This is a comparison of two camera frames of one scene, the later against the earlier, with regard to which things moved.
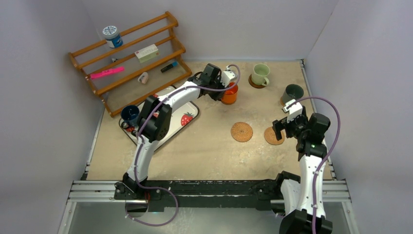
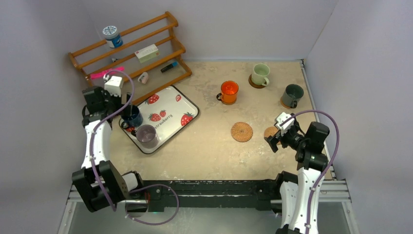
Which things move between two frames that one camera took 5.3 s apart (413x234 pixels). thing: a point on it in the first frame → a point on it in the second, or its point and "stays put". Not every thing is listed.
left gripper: x=221 y=81 → x=117 y=97
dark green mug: x=292 y=91 stays put
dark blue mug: x=130 y=114 stays put
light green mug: x=260 y=72 stays put
